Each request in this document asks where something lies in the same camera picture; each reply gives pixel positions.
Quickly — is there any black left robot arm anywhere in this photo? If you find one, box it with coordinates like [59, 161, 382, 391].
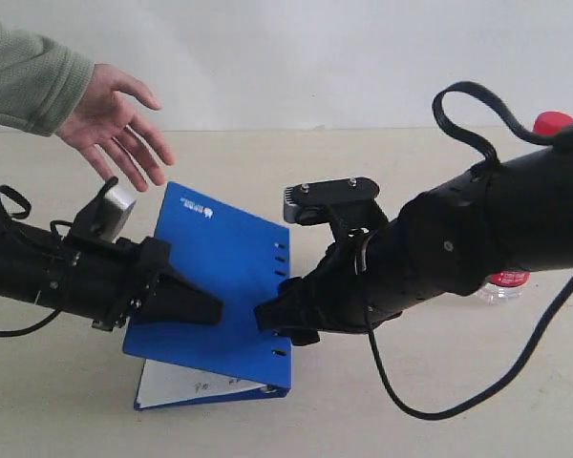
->
[0, 177, 223, 331]

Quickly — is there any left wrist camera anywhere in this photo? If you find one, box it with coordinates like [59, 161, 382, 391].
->
[71, 177, 137, 242]

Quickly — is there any clear water bottle red cap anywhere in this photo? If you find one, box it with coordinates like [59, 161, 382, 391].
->
[475, 110, 573, 304]

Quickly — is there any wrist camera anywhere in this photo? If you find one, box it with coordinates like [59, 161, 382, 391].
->
[71, 177, 137, 242]
[283, 177, 389, 240]

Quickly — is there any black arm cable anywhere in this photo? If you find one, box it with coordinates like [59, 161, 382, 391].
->
[0, 184, 77, 338]
[355, 80, 573, 422]

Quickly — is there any person's open hand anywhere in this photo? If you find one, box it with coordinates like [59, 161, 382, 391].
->
[54, 64, 176, 192]

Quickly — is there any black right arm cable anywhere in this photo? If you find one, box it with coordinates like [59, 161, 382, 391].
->
[355, 80, 573, 422]

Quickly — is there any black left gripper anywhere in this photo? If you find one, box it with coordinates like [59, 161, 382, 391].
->
[92, 237, 223, 330]

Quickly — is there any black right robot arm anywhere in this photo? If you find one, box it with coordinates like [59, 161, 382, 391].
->
[254, 124, 573, 346]

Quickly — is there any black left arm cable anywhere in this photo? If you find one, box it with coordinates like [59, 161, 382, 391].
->
[0, 184, 77, 338]

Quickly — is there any green sleeved forearm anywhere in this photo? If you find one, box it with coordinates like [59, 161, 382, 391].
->
[0, 22, 95, 136]

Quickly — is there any blue ring binder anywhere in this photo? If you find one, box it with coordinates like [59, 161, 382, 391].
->
[122, 181, 292, 410]

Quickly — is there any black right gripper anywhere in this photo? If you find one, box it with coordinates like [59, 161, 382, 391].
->
[254, 244, 401, 346]

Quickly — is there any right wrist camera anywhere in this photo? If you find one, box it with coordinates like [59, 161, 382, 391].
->
[283, 177, 389, 240]

